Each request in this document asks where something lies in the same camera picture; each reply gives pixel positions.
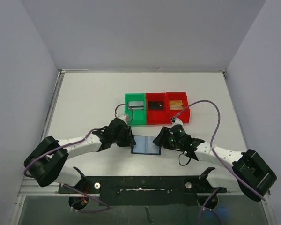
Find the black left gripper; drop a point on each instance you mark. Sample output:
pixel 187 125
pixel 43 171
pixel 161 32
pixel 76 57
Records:
pixel 129 141

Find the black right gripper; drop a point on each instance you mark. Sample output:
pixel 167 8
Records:
pixel 164 138

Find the blue leather card holder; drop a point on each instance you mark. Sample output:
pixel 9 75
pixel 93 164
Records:
pixel 144 146

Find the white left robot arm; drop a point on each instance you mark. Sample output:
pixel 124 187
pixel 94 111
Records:
pixel 46 164

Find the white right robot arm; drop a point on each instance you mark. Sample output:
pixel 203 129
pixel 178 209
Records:
pixel 255 174

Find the gold credit card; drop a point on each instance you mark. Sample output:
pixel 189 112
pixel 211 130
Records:
pixel 176 105

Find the black credit card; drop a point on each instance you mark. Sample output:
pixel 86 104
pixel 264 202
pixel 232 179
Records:
pixel 155 105

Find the middle red plastic bin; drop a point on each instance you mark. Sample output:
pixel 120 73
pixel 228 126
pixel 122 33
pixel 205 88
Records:
pixel 155 117

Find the red plastic bin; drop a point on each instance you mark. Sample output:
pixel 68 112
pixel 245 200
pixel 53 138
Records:
pixel 155 117
pixel 185 115

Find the green plastic bin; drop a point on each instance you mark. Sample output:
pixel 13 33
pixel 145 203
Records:
pixel 139 116

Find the right red plastic bin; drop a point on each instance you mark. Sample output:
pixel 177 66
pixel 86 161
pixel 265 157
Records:
pixel 185 115

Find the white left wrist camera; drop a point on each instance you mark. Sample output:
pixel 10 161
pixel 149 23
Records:
pixel 123 117

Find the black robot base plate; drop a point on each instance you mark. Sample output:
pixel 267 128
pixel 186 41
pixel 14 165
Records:
pixel 149 190

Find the aluminium table edge rail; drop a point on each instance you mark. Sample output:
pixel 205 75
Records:
pixel 28 188

